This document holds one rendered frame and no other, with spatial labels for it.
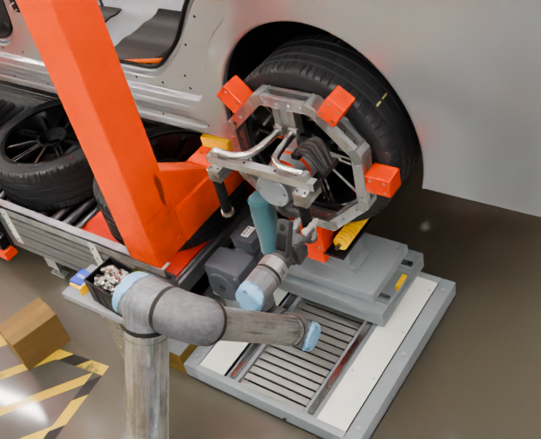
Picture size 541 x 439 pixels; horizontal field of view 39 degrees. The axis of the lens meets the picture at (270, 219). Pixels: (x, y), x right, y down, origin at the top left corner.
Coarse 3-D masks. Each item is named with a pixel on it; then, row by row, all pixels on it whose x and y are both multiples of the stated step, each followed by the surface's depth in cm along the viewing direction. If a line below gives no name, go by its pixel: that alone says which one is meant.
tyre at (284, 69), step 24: (288, 48) 255; (312, 48) 249; (336, 48) 246; (264, 72) 248; (288, 72) 242; (312, 72) 238; (336, 72) 238; (360, 72) 241; (360, 96) 236; (384, 96) 241; (360, 120) 237; (384, 120) 240; (408, 120) 247; (384, 144) 239; (408, 144) 249; (408, 168) 256; (360, 216) 269
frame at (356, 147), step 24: (264, 96) 243; (288, 96) 243; (312, 96) 237; (240, 120) 258; (240, 144) 267; (360, 144) 237; (360, 168) 240; (360, 192) 247; (288, 216) 278; (312, 216) 271; (336, 216) 263
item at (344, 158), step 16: (256, 112) 268; (272, 112) 262; (256, 128) 273; (272, 128) 271; (304, 128) 258; (320, 128) 254; (256, 144) 276; (272, 144) 283; (336, 144) 261; (336, 176) 286; (352, 176) 283; (336, 192) 278; (352, 192) 273
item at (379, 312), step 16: (416, 256) 312; (288, 272) 318; (400, 272) 307; (416, 272) 309; (288, 288) 316; (304, 288) 309; (320, 288) 309; (384, 288) 302; (400, 288) 298; (336, 304) 303; (352, 304) 297; (368, 304) 298; (384, 304) 294; (368, 320) 298; (384, 320) 293
